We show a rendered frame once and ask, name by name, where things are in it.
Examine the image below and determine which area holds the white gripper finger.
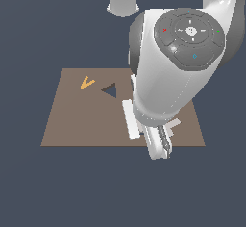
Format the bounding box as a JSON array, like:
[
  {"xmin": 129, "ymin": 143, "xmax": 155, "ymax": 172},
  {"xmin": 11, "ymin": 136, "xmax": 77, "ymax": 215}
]
[
  {"xmin": 157, "ymin": 124, "xmax": 173, "ymax": 159},
  {"xmin": 144, "ymin": 124, "xmax": 162, "ymax": 161}
]

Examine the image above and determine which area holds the white gripper body block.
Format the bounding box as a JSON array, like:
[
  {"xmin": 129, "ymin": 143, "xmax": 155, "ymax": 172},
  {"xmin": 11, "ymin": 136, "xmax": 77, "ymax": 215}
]
[{"xmin": 122, "ymin": 98, "xmax": 144, "ymax": 140}]

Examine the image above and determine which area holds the white angular block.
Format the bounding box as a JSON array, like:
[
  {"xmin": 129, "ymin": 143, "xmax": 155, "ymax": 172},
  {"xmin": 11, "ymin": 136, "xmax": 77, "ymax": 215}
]
[{"xmin": 166, "ymin": 117, "xmax": 183, "ymax": 138}]

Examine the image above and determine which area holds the orange V-shaped block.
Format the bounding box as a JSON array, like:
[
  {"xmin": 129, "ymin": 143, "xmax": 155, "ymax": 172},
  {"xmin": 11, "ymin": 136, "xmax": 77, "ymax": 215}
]
[{"xmin": 79, "ymin": 75, "xmax": 96, "ymax": 90}]

